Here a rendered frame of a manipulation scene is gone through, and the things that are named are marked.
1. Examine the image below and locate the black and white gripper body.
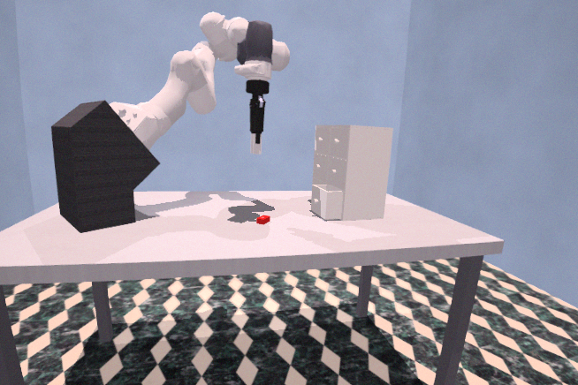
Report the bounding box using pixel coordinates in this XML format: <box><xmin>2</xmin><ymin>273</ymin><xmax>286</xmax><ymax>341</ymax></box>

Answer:
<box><xmin>246</xmin><ymin>79</ymin><xmax>270</xmax><ymax>109</ymax></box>

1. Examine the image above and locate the small red block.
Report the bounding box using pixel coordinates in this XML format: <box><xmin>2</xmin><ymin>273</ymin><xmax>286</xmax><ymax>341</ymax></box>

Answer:
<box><xmin>256</xmin><ymin>215</ymin><xmax>270</xmax><ymax>224</ymax></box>

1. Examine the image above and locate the white chest of drawers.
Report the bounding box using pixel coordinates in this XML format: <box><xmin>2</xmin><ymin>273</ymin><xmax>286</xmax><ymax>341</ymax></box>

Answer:
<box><xmin>312</xmin><ymin>125</ymin><xmax>393</xmax><ymax>221</ymax></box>

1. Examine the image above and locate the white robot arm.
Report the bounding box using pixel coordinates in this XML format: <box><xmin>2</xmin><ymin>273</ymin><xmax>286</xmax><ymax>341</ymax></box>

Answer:
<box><xmin>110</xmin><ymin>12</ymin><xmax>290</xmax><ymax>150</ymax></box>

